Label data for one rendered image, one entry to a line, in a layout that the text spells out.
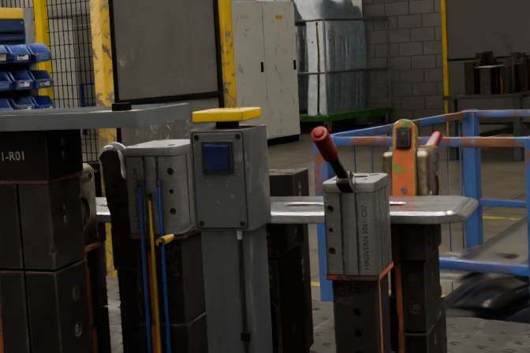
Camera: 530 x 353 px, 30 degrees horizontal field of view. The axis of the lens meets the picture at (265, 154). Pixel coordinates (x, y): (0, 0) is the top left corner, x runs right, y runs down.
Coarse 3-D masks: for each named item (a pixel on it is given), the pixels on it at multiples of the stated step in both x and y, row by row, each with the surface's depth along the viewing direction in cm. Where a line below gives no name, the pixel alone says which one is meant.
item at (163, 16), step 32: (96, 0) 429; (128, 0) 447; (160, 0) 465; (192, 0) 486; (224, 0) 503; (96, 32) 431; (128, 32) 448; (160, 32) 466; (192, 32) 486; (224, 32) 504; (96, 64) 433; (128, 64) 448; (160, 64) 466; (192, 64) 487; (224, 64) 506; (96, 96) 435; (128, 96) 449; (160, 96) 466; (192, 96) 486; (224, 96) 509; (128, 128) 449; (160, 128) 469; (192, 128) 489
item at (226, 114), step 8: (200, 112) 108; (208, 112) 108; (216, 112) 108; (224, 112) 107; (232, 112) 107; (240, 112) 107; (248, 112) 108; (256, 112) 111; (192, 120) 109; (200, 120) 108; (208, 120) 108; (216, 120) 108; (224, 120) 107; (232, 120) 107; (240, 120) 107
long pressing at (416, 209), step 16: (96, 208) 152; (272, 208) 142; (288, 208) 141; (304, 208) 140; (320, 208) 139; (400, 208) 135; (416, 208) 134; (432, 208) 134; (448, 208) 133; (464, 208) 134; (432, 224) 128
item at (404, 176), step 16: (400, 128) 152; (416, 128) 152; (400, 144) 151; (416, 144) 152; (400, 160) 151; (416, 160) 152; (400, 176) 151; (416, 176) 151; (400, 192) 151; (416, 192) 151
